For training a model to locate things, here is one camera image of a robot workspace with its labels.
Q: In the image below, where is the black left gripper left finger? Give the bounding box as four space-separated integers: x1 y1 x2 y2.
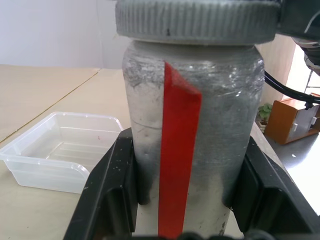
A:
63 128 151 240

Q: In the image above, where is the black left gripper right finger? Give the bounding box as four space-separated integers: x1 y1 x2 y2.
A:
221 136 320 240

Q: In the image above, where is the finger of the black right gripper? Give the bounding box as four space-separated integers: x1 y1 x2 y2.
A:
274 0 320 39

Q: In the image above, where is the grey jar with red stripe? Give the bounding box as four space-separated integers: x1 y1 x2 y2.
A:
121 39 265 238

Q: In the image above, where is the grey ribbed jar lid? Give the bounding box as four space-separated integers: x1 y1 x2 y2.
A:
114 0 281 46

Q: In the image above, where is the clear plastic box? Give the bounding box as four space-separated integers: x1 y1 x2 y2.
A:
0 111 125 195

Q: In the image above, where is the orange wooden cabinet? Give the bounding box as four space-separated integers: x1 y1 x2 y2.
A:
264 92 320 146

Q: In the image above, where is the small green potted plant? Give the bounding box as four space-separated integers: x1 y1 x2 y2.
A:
255 103 274 132

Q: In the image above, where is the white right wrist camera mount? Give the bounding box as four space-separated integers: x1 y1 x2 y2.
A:
294 37 320 76

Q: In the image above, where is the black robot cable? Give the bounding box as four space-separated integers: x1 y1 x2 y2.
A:
263 71 320 110

